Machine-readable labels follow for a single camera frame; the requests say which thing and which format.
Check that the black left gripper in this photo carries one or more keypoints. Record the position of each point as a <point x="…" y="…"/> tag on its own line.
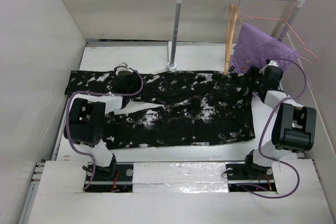
<point x="138" y="83"/>

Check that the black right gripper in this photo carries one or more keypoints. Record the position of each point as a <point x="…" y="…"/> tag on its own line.
<point x="253" y="72"/>

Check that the black white patterned trousers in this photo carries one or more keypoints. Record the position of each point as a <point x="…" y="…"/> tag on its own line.
<point x="188" y="108"/>

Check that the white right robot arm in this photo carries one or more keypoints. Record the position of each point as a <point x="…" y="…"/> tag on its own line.
<point x="294" y="127"/>

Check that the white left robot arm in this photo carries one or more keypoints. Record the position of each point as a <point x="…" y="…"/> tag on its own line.
<point x="85" y="115"/>

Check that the wooden hanger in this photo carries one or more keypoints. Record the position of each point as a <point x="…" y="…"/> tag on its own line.
<point x="233" y="12"/>

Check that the purple garment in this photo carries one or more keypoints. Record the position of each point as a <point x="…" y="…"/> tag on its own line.
<point x="254" y="48"/>

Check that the white silver clothes rack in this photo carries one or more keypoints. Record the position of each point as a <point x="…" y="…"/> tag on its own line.
<point x="205" y="24"/>

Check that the silver tape strip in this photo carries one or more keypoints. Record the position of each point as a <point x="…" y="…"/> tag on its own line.
<point x="179" y="177"/>

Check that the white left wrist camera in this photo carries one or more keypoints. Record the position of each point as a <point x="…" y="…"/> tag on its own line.
<point x="123" y="67"/>

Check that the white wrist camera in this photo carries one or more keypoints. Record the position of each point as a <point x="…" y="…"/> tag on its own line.
<point x="123" y="67"/>
<point x="270" y="64"/>

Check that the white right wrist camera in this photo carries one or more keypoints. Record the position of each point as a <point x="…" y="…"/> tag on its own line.
<point x="270" y="64"/>

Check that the pink wire hanger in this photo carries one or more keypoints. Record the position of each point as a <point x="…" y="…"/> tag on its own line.
<point x="291" y="32"/>

